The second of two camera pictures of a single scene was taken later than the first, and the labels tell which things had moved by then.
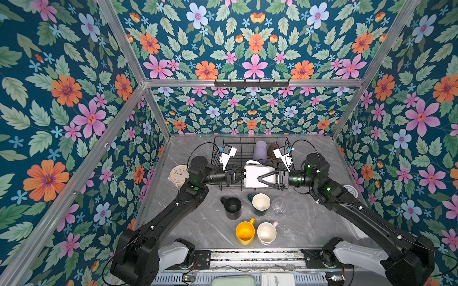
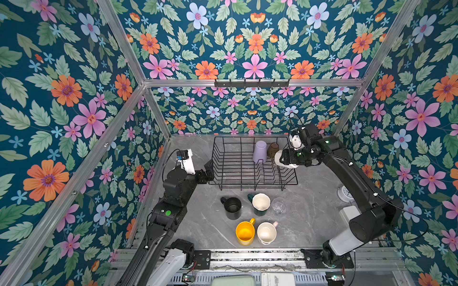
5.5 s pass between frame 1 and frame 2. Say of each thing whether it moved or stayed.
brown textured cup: stayed
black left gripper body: moved
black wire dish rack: stayed
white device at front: stayed
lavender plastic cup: stayed
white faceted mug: moved
